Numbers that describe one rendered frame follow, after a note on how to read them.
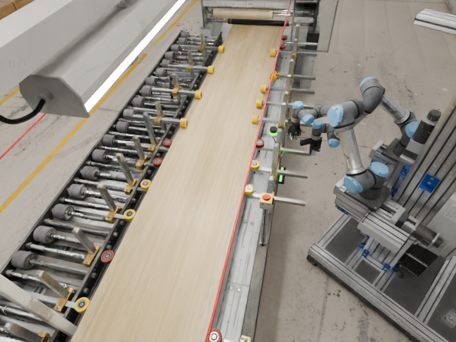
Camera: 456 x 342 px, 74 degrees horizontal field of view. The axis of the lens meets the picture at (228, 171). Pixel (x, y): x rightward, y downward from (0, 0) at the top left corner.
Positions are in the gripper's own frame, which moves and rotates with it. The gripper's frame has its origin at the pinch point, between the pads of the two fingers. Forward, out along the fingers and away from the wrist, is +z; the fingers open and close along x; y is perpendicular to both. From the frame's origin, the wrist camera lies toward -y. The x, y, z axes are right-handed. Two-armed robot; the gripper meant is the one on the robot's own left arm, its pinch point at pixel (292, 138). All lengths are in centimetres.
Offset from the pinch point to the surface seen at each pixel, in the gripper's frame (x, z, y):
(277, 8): 40, -17, -225
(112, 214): -141, 13, 42
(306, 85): 87, 89, -209
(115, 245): -142, 28, 59
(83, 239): -150, -2, 69
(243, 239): -50, 37, 63
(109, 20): -83, -138, 106
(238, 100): -33, 8, -73
